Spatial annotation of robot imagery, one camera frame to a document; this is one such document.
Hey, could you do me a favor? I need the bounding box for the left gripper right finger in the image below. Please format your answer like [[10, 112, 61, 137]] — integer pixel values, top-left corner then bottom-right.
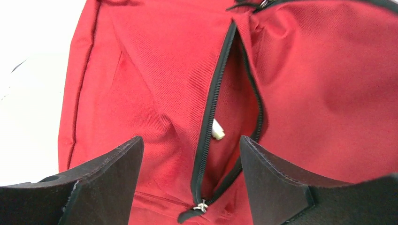
[[240, 136, 398, 225]]

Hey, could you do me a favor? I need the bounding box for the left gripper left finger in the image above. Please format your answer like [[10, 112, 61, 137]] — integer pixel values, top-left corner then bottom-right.
[[0, 136, 144, 225]]

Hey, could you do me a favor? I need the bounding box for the red backpack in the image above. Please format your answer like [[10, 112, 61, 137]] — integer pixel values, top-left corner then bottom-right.
[[58, 0, 398, 225]]

